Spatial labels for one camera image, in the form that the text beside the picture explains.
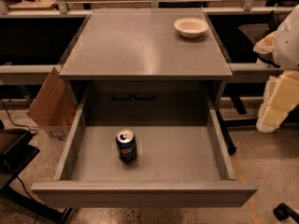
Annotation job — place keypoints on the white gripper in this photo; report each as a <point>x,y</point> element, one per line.
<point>288,44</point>

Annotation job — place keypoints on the blue pepsi can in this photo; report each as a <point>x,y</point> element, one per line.
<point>126,145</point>

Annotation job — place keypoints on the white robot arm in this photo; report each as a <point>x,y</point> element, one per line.
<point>286,43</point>

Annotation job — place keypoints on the open grey top drawer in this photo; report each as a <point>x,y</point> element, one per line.
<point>176,166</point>

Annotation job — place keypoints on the black office chair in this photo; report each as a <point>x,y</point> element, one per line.
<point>255,32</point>

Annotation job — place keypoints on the white paper bowl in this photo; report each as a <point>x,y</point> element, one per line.
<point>191,27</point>

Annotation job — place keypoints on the grey metal cabinet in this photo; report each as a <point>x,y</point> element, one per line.
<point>132,67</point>

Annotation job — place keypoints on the brown cardboard box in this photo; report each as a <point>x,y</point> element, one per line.
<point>53,110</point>

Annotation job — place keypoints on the black floor stand left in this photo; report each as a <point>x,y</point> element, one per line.
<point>15,154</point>

